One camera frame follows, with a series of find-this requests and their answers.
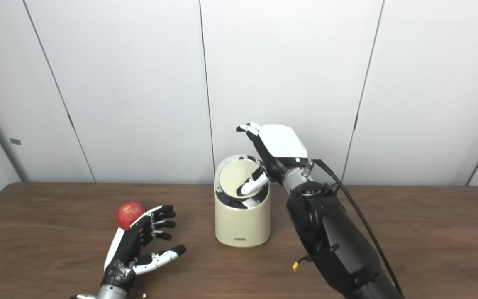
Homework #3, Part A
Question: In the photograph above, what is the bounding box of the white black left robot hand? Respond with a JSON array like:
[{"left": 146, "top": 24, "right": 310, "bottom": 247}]
[{"left": 101, "top": 205, "right": 187, "bottom": 289}]

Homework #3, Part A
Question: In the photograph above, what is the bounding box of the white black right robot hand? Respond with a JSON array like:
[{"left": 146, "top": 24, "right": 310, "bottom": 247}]
[{"left": 236, "top": 123, "right": 310, "bottom": 198}]

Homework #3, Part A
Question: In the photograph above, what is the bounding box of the red apple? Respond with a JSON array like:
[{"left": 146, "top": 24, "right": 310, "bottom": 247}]
[{"left": 117, "top": 202, "right": 145, "bottom": 230}]

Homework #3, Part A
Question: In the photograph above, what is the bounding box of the cream round bin lid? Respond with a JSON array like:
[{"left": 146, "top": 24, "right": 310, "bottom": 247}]
[{"left": 219, "top": 160, "right": 264, "bottom": 198}]

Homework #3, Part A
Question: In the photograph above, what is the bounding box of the cream-colored bin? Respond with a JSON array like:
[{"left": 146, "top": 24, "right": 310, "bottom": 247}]
[{"left": 214, "top": 155, "right": 271, "bottom": 248}]

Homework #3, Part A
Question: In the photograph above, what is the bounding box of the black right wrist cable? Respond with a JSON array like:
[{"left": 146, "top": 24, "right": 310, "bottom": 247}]
[{"left": 312, "top": 159, "right": 405, "bottom": 299}]

